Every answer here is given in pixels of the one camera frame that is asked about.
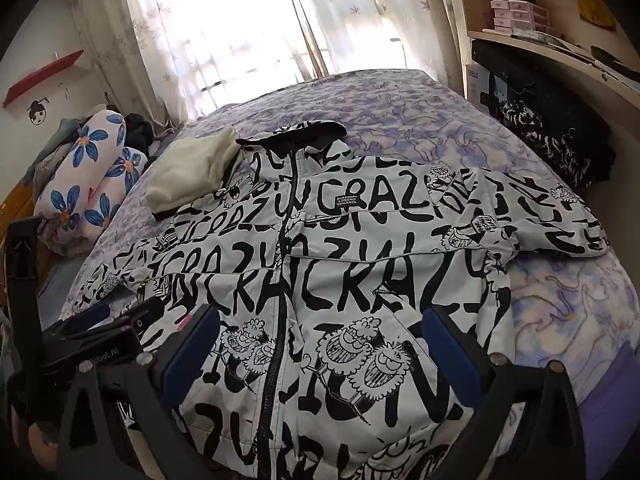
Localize red wall shelf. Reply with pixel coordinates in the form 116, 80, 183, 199
2, 50, 85, 109

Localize white leaf print curtain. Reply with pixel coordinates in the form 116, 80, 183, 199
67, 0, 296, 123
285, 0, 462, 92

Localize pink mini drawer set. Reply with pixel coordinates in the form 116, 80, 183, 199
492, 0, 551, 31

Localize white and blue box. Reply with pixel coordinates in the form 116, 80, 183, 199
465, 62, 511, 107

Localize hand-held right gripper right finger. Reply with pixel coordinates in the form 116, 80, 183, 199
422, 306, 586, 480

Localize cream folded garment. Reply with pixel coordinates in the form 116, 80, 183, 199
146, 126, 241, 212

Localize grey folded cloth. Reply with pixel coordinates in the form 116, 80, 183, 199
32, 119, 91, 171

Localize black hanging clothes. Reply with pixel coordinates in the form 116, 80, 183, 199
472, 40, 617, 192

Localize black and white printed jacket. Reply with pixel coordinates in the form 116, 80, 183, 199
67, 120, 608, 480

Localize flat black item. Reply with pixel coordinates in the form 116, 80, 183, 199
590, 46, 640, 82

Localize purple floral fleece blanket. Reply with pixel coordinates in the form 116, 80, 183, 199
42, 69, 640, 411

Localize black cartoon wall sticker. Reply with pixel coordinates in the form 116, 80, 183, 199
27, 96, 51, 127

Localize black white patterned garment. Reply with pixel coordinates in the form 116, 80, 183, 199
495, 100, 592, 182

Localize dark clothes pile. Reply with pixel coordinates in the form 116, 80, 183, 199
124, 112, 157, 155

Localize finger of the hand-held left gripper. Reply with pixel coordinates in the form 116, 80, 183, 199
65, 301, 193, 343
9, 217, 43, 307

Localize plain purple bed sheet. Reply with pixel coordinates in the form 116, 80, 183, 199
565, 340, 640, 427

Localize blue flower print quilt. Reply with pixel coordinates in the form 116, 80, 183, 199
32, 110, 149, 253

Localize wooden shelf unit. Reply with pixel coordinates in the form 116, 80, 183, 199
452, 0, 640, 161

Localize glossy magazine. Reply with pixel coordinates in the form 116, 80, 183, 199
514, 30, 567, 47

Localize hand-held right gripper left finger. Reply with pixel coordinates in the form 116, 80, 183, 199
57, 304, 222, 480

